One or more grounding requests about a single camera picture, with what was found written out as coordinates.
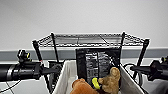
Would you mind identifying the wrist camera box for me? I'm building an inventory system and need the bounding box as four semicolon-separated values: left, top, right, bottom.
159;55;168;65
17;49;32;64

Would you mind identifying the yellow ring toy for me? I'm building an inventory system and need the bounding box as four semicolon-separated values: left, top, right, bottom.
91;77;102;90

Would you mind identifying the pale spotted basket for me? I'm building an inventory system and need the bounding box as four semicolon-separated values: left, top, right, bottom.
51;59;146;94

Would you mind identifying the black foil bag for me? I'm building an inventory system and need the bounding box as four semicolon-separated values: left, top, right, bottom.
75;48;121;91

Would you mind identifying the brown plush toy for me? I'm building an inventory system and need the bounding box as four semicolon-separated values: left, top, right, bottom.
69;66;122;94

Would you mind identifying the long grey wall band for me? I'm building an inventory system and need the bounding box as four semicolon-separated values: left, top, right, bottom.
0;47;168;62

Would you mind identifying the black wire shelf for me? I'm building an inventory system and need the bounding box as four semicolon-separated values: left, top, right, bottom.
31;31;151;94

